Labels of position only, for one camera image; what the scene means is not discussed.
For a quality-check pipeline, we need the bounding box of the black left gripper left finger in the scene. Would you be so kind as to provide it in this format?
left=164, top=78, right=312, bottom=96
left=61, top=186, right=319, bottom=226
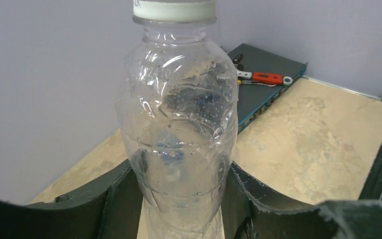
left=0, top=160, right=143, bottom=239

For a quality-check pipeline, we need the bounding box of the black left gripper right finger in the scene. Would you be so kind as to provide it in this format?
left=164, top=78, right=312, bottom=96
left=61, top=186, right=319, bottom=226
left=222, top=163, right=382, bottom=239

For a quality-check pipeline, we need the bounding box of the clear bottle blue cap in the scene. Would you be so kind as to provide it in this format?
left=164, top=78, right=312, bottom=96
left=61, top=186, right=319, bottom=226
left=116, top=0, right=238, bottom=239

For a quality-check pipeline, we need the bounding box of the red adjustable wrench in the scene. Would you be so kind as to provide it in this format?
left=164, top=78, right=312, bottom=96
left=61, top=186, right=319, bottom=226
left=237, top=70, right=293, bottom=86

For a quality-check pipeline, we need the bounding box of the dark network switch box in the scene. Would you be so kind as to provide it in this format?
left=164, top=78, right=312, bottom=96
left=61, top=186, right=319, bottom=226
left=228, top=43, right=307, bottom=133

